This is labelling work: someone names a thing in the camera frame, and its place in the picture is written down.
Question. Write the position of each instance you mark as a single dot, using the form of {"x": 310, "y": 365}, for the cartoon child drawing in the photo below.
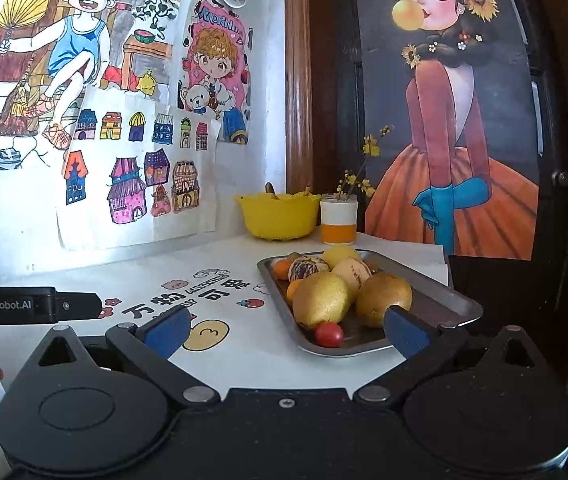
{"x": 213, "y": 75}

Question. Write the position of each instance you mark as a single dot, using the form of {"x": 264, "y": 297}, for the white and orange cup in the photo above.
{"x": 339, "y": 222}

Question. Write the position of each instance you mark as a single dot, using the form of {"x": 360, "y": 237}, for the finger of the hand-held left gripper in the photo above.
{"x": 78, "y": 306}

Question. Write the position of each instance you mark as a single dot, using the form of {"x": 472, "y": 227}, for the brown wooden door frame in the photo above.
{"x": 298, "y": 85}

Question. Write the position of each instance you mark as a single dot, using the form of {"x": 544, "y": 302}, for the colourful houses drawing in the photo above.
{"x": 128, "y": 195}

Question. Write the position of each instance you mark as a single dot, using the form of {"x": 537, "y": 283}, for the dark striped pepino melon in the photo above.
{"x": 309, "y": 267}

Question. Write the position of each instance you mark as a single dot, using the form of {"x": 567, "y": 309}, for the yellow flower sprig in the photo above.
{"x": 366, "y": 160}

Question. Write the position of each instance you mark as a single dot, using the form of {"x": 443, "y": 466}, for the brown pear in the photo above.
{"x": 384, "y": 299}

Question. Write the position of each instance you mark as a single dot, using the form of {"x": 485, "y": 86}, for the wall poster of lady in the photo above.
{"x": 464, "y": 160}

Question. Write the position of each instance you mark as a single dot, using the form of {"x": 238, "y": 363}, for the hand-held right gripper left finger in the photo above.
{"x": 166, "y": 334}

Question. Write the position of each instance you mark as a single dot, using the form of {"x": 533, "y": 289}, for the small orange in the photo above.
{"x": 295, "y": 291}
{"x": 281, "y": 268}

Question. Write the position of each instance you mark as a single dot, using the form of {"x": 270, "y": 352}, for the round yellow fruit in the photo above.
{"x": 341, "y": 255}

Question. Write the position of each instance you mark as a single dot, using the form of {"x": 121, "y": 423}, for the pale striped pepino melon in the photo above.
{"x": 353, "y": 274}

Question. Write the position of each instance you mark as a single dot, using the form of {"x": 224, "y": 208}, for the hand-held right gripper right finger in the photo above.
{"x": 406, "y": 334}

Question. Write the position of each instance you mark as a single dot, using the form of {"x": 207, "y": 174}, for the boy with fan drawing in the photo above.
{"x": 73, "y": 45}

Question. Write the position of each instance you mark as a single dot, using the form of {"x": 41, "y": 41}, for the metal tray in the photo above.
{"x": 439, "y": 305}

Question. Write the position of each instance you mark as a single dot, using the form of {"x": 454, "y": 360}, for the brown longan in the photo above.
{"x": 293, "y": 258}

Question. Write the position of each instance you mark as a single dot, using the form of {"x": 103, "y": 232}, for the red cherry tomato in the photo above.
{"x": 329, "y": 335}

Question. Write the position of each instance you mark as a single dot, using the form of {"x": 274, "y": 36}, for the yellow plastic bowl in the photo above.
{"x": 276, "y": 217}

